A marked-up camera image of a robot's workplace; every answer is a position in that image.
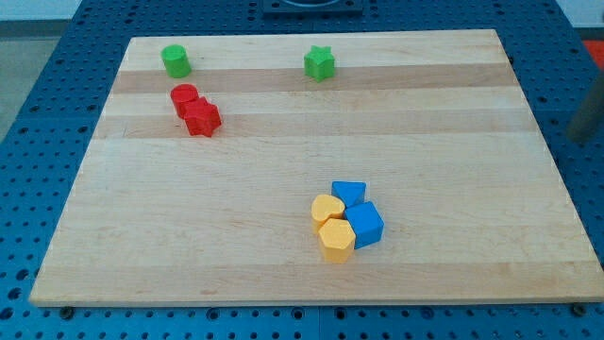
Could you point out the green star block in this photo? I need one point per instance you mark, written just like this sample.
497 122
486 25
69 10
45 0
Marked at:
319 63

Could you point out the red star block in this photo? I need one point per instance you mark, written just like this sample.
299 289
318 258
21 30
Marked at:
202 117

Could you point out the yellow heart block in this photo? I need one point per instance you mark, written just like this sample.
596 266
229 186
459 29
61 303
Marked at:
324 207

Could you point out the blue triangle block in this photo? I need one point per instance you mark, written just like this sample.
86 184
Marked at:
351 193

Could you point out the yellow hexagon block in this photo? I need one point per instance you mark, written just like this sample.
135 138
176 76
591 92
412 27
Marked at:
336 240

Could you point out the blue cube block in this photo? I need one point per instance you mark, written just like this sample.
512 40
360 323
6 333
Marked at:
366 222

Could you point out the red cylinder block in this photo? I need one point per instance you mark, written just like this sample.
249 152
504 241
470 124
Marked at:
181 95

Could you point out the green cylinder block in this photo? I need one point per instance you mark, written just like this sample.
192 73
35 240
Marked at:
175 60

